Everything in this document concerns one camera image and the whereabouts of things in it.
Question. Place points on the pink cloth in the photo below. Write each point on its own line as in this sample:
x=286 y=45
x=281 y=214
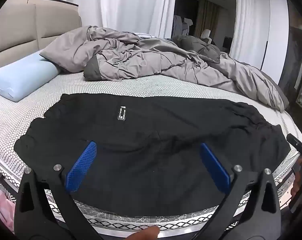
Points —
x=1 y=207

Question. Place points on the beige padded headboard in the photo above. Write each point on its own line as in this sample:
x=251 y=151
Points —
x=23 y=30

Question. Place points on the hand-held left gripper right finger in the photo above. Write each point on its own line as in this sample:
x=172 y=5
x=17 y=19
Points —
x=214 y=167

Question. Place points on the brown curtain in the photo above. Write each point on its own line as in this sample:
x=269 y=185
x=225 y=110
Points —
x=206 y=18

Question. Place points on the grey duvet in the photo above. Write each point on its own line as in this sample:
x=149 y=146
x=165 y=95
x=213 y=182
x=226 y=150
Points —
x=153 y=57

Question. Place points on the person's left hand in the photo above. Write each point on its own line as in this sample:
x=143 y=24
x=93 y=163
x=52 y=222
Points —
x=143 y=233

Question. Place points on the person's right hand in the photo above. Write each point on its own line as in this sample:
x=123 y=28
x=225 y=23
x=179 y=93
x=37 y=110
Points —
x=295 y=186

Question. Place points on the white patterned mattress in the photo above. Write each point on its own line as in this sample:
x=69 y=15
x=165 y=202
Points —
x=166 y=87

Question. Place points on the hanging clothes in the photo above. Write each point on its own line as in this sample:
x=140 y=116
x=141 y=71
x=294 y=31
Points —
x=182 y=26

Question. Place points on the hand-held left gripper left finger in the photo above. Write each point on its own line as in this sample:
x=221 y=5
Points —
x=81 y=162

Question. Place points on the black pants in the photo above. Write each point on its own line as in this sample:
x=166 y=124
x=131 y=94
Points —
x=153 y=130

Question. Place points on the light blue pillow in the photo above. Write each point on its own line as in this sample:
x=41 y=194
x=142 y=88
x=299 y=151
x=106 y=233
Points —
x=23 y=76

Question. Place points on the white curtain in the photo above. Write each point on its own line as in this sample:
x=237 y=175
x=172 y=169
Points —
x=248 y=22
x=136 y=5

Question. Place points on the white chair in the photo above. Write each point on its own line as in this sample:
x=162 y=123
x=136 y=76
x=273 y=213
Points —
x=206 y=35

